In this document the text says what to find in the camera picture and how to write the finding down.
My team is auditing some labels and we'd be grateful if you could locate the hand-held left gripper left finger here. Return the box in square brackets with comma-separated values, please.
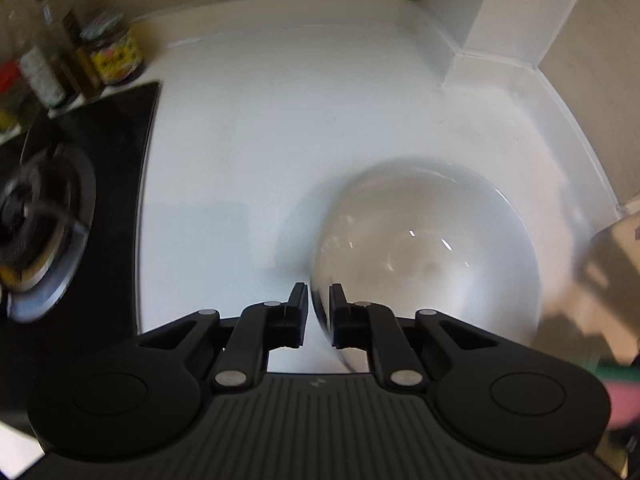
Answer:
[135, 282, 310, 394]

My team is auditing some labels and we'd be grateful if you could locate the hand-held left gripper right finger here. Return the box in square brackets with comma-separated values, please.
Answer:
[328, 283, 501, 392]

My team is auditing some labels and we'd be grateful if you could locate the white bowl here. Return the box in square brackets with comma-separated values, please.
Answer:
[310, 157, 547, 376]

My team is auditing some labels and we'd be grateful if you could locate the pink and green sponge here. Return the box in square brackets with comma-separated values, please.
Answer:
[597, 357, 640, 429]

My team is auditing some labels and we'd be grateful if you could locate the black glass gas stove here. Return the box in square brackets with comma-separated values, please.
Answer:
[0, 80, 164, 441]

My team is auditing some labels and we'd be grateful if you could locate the metal stove burner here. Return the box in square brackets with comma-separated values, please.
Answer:
[0, 142, 97, 323]

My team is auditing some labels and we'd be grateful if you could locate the jar with yellow label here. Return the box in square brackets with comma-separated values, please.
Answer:
[79, 7, 146, 86]

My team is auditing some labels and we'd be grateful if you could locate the dark olive bottle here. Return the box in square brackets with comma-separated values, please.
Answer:
[60, 7, 104, 99]

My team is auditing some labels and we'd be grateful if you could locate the green and yellow container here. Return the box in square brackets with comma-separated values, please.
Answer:
[0, 95, 22, 137]

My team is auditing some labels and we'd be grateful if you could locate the white-labelled bottle with black cap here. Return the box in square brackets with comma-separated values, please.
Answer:
[19, 0, 69, 109]

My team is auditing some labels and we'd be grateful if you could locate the red-lidded container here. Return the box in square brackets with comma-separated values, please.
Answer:
[0, 59, 24, 97]

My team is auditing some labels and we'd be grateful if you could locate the clear bottle with yellow cap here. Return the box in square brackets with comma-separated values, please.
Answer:
[0, 0, 32, 63]

